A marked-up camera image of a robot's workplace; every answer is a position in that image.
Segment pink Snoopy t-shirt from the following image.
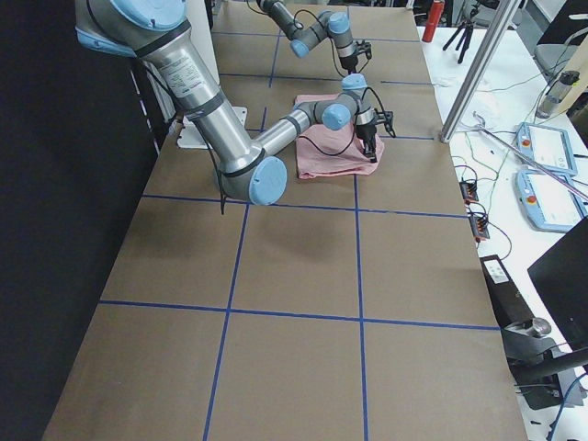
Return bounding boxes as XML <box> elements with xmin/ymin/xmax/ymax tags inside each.
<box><xmin>296</xmin><ymin>122</ymin><xmax>378</xmax><ymax>179</ymax></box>

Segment aluminium frame post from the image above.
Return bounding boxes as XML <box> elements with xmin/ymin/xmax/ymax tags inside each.
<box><xmin>439</xmin><ymin>0</ymin><xmax>520</xmax><ymax>143</ymax></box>

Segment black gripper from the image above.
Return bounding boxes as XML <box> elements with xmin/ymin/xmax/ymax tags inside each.
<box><xmin>356</xmin><ymin>122</ymin><xmax>378</xmax><ymax>164</ymax></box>
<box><xmin>339</xmin><ymin>55</ymin><xmax>358</xmax><ymax>74</ymax></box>

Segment red bottle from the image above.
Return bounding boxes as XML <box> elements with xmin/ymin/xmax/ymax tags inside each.
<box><xmin>422</xmin><ymin>0</ymin><xmax>445</xmax><ymax>43</ymax></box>

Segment teach pendant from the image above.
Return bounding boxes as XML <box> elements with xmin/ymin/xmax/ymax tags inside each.
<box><xmin>516</xmin><ymin>122</ymin><xmax>578</xmax><ymax>175</ymax></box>
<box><xmin>514</xmin><ymin>169</ymin><xmax>587</xmax><ymax>233</ymax></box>

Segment brown paper table cover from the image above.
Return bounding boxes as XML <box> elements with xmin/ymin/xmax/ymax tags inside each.
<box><xmin>44</xmin><ymin>7</ymin><xmax>526</xmax><ymax>440</ymax></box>

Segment left teach pendant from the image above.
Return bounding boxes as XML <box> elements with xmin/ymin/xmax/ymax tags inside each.
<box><xmin>516</xmin><ymin>122</ymin><xmax>578</xmax><ymax>175</ymax></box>

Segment black box with label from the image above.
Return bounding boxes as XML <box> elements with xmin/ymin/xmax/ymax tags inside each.
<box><xmin>480</xmin><ymin>254</ymin><xmax>535</xmax><ymax>336</ymax></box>

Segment right teach pendant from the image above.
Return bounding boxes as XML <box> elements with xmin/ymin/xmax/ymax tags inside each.
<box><xmin>514</xmin><ymin>169</ymin><xmax>587</xmax><ymax>233</ymax></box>

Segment black tripod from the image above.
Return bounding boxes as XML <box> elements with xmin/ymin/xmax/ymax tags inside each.
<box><xmin>442</xmin><ymin>6</ymin><xmax>479</xmax><ymax>64</ymax></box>

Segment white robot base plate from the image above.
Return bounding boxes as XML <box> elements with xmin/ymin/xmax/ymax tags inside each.
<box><xmin>176</xmin><ymin>106</ymin><xmax>249</xmax><ymax>151</ymax></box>

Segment black monitor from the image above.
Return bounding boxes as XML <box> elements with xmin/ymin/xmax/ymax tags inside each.
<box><xmin>527</xmin><ymin>219</ymin><xmax>588</xmax><ymax>349</ymax></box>

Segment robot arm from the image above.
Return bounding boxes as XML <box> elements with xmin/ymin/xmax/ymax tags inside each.
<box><xmin>74</xmin><ymin>1</ymin><xmax>390</xmax><ymax>206</ymax></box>
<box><xmin>256</xmin><ymin>1</ymin><xmax>372</xmax><ymax>77</ymax></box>

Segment black orange terminal block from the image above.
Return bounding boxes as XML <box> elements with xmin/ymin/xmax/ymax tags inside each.
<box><xmin>459</xmin><ymin>179</ymin><xmax>479</xmax><ymax>205</ymax></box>

